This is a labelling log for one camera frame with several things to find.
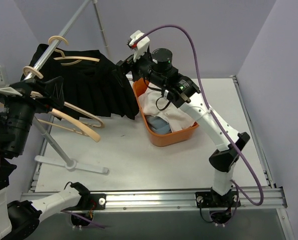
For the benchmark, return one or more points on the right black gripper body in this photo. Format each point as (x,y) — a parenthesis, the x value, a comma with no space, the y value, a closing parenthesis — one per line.
(128,61)

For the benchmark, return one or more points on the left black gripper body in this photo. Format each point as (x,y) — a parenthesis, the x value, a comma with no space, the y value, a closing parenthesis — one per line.
(39,93)

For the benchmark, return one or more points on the wooden hanger for white skirt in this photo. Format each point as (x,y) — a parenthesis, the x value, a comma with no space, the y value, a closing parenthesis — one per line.
(88,116)

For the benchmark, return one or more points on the white pleated skirt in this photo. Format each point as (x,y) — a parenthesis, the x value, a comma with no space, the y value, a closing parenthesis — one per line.
(153,104)

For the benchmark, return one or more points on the wooden hanger for black skirt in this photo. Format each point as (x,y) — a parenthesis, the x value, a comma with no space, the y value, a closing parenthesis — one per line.
(75,59)

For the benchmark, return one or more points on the black skirt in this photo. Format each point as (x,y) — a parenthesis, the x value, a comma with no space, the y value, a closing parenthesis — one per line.
(96,87)

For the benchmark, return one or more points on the wooden hanger for denim skirt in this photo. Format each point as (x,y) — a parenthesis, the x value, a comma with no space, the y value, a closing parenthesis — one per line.
(80,128)

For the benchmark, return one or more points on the blue denim skirt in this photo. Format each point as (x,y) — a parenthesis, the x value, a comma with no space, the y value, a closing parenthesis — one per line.
(158,125)

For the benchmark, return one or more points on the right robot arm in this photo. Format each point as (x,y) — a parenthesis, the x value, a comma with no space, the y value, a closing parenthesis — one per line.
(156,67)

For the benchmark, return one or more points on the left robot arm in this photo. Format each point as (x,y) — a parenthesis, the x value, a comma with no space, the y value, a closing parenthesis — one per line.
(22,100)

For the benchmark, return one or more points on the orange plastic basket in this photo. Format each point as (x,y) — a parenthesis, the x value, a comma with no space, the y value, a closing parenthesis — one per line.
(160,140)

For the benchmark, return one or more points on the white metal clothes rack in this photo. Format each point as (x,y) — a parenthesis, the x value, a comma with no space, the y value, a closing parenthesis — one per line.
(68,163)

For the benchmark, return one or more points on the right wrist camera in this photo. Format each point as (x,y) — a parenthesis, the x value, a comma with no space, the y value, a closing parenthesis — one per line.
(140,47)

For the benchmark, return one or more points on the aluminium mounting rail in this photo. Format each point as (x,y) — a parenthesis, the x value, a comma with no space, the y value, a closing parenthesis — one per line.
(168,200)

